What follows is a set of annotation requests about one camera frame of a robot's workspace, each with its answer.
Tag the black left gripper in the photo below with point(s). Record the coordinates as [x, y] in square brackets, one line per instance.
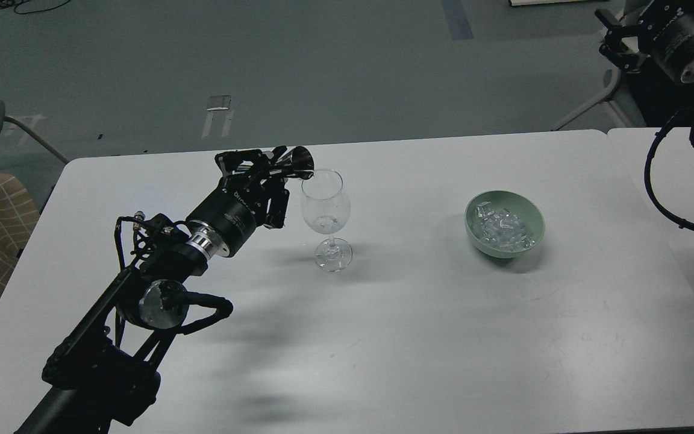
[251, 193]

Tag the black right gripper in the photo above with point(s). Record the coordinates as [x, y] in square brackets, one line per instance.
[663, 30]

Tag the steel cocktail jigger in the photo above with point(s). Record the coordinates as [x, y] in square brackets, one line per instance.
[296, 163]

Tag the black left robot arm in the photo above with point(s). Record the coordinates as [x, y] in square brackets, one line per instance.
[106, 369]

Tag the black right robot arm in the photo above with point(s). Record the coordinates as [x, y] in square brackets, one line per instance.
[684, 115]

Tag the clear wine glass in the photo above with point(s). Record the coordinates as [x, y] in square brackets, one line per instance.
[326, 208]

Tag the pile of ice cubes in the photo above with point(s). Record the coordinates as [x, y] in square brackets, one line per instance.
[502, 229]

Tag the metal floor plate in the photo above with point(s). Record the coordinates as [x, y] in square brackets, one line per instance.
[218, 103]

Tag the green ceramic bowl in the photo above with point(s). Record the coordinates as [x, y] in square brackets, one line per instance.
[500, 199]

